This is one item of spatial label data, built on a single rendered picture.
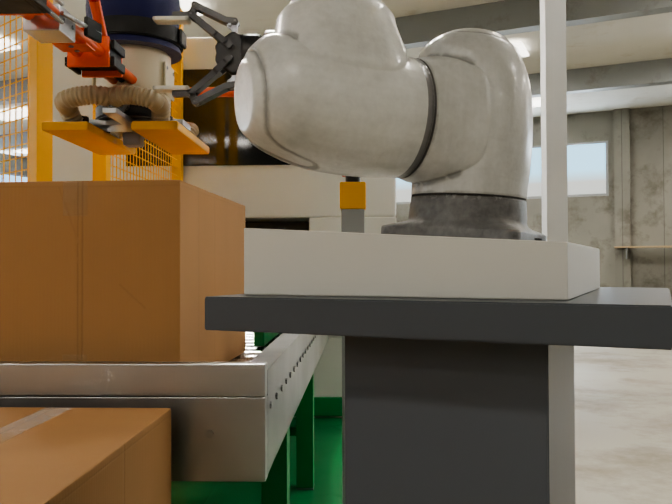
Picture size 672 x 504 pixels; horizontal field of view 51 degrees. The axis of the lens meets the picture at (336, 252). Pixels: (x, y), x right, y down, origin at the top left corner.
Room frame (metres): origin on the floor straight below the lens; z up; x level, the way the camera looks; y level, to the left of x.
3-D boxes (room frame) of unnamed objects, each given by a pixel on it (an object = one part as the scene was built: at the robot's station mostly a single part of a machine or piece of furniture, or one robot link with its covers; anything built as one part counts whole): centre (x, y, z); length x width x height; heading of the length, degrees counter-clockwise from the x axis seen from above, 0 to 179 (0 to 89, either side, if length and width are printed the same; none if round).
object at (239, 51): (1.38, 0.19, 1.20); 0.09 x 0.07 x 0.08; 89
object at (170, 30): (1.65, 0.47, 1.32); 0.23 x 0.23 x 0.04
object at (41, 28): (1.18, 0.48, 1.19); 0.07 x 0.07 x 0.04; 89
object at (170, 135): (1.65, 0.38, 1.10); 0.34 x 0.10 x 0.05; 179
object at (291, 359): (2.45, 0.11, 0.50); 2.31 x 0.05 x 0.19; 178
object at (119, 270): (1.65, 0.47, 0.75); 0.60 x 0.40 x 0.40; 175
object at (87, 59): (1.40, 0.48, 1.20); 0.10 x 0.08 x 0.06; 89
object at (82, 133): (1.65, 0.57, 1.10); 0.34 x 0.10 x 0.05; 179
